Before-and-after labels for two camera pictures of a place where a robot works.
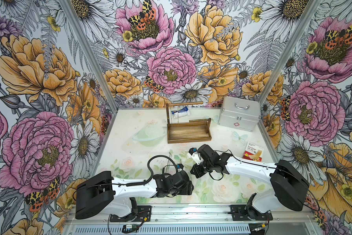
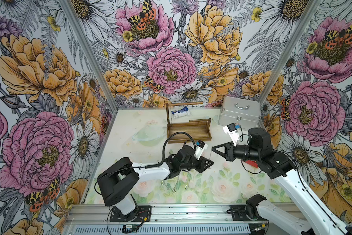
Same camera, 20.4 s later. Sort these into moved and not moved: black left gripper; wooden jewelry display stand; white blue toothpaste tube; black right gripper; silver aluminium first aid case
Moved: black left gripper; black right gripper
Not moved: silver aluminium first aid case; white blue toothpaste tube; wooden jewelry display stand
